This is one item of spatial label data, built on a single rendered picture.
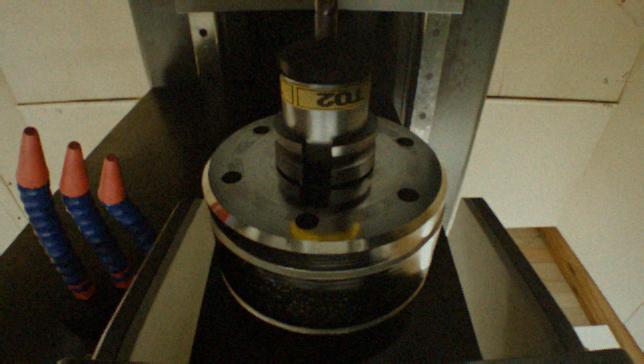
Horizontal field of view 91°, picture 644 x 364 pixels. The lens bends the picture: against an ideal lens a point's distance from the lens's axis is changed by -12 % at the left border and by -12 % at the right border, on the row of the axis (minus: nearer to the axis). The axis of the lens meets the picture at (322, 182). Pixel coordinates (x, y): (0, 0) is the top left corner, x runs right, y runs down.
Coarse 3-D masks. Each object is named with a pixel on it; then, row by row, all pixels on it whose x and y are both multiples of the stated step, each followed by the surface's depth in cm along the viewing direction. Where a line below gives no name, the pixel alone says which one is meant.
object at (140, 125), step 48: (144, 96) 62; (192, 96) 61; (240, 96) 61; (384, 96) 61; (144, 144) 48; (192, 144) 48; (96, 192) 39; (144, 192) 39; (192, 192) 39; (0, 288) 28; (48, 288) 28; (432, 288) 29; (0, 336) 24; (48, 336) 25; (96, 336) 25; (240, 336) 26; (432, 336) 26
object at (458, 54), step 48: (144, 0) 58; (480, 0) 59; (144, 48) 64; (192, 48) 64; (240, 48) 64; (384, 48) 69; (432, 48) 61; (480, 48) 64; (432, 96) 66; (480, 96) 70; (432, 144) 77
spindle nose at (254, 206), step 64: (256, 128) 26; (384, 128) 26; (256, 192) 20; (384, 192) 20; (256, 256) 18; (320, 256) 17; (384, 256) 18; (256, 320) 23; (320, 320) 20; (384, 320) 22
